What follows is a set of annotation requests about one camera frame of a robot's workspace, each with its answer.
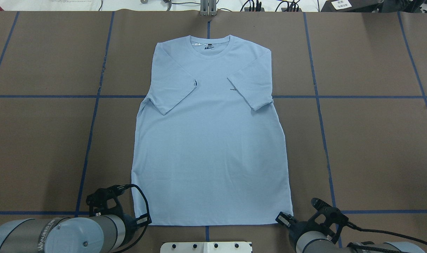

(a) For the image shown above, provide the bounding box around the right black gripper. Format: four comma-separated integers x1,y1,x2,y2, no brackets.
276,212,333,243

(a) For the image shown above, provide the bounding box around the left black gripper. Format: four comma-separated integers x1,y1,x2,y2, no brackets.
120,213,152,243

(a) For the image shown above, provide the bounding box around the light blue t-shirt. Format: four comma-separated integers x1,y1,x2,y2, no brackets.
131,35,293,226

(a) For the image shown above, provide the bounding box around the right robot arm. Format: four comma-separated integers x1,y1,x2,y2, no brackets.
275,212,424,253

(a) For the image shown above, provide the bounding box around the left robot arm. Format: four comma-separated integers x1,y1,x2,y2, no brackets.
0,214,152,253

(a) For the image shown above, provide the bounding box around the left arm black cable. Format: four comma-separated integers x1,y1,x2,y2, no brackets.
111,183,151,253

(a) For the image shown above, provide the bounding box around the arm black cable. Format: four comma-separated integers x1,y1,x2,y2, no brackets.
345,221,427,252
111,183,151,253

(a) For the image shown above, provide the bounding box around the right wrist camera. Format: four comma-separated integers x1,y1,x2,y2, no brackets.
308,197,349,244

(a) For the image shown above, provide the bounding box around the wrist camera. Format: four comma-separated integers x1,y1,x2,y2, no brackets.
85,184,130,219
308,197,349,244

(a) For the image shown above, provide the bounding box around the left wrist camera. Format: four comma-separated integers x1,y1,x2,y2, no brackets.
85,184,130,219

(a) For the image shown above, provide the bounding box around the white camera mast base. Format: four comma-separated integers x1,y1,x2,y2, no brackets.
160,241,253,253

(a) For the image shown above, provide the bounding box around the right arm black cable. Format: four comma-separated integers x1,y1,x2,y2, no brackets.
345,221,427,252

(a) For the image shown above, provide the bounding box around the aluminium frame post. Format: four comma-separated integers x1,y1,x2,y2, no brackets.
200,0,218,16

